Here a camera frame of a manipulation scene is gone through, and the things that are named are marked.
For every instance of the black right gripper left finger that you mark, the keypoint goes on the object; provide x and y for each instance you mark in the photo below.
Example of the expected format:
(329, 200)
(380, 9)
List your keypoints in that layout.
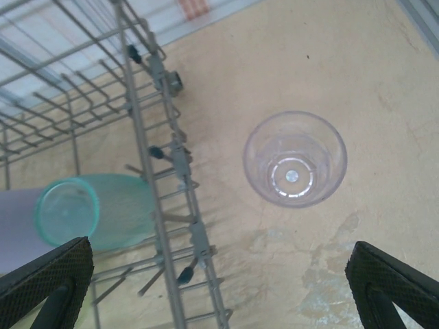
(27, 291)

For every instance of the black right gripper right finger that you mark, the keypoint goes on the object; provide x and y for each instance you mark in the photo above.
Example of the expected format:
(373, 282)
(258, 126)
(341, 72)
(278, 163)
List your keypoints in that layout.
(374, 274)

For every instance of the purple plastic cup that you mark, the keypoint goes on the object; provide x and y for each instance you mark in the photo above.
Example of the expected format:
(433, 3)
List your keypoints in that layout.
(17, 222)

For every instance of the teal translucent plastic cup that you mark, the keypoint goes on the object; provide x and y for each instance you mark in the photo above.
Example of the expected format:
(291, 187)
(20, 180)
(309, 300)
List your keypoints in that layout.
(113, 212)

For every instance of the clear plastic cup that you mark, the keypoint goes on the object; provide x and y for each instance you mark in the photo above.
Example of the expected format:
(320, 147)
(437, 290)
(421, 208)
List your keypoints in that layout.
(295, 174)

